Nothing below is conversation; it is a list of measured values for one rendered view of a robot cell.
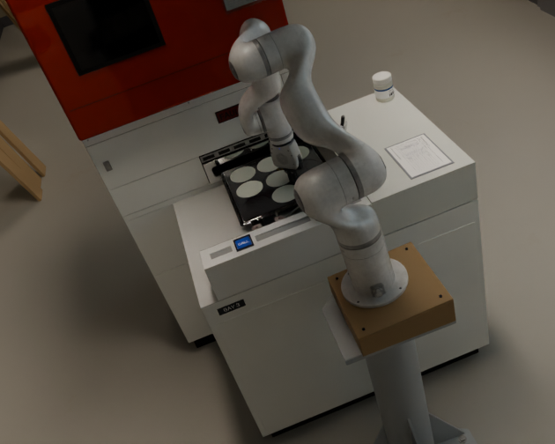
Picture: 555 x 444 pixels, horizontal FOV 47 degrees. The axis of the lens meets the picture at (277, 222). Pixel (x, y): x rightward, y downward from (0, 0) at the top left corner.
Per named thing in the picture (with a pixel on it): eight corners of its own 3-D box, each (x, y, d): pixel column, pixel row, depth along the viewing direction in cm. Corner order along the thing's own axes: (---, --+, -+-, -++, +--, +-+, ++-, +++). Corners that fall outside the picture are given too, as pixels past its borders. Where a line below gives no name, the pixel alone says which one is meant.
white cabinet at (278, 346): (233, 338, 299) (172, 204, 249) (420, 263, 305) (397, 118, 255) (269, 452, 248) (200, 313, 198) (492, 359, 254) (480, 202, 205)
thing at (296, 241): (211, 282, 207) (197, 251, 199) (367, 221, 211) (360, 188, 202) (218, 301, 200) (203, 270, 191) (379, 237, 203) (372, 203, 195)
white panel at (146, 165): (124, 218, 250) (79, 133, 225) (315, 145, 255) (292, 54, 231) (124, 223, 247) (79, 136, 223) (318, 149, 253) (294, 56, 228)
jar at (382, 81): (373, 97, 243) (369, 75, 237) (389, 91, 244) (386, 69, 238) (380, 105, 238) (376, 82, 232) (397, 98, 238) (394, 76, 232)
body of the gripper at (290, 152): (262, 142, 215) (271, 168, 222) (288, 144, 210) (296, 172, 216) (274, 129, 220) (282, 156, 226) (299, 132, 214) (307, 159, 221)
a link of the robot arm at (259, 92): (227, 83, 184) (247, 144, 211) (279, 65, 185) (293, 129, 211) (219, 62, 189) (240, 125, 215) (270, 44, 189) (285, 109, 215)
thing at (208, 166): (210, 182, 249) (202, 163, 243) (314, 143, 252) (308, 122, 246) (210, 185, 247) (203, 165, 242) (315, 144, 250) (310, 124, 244)
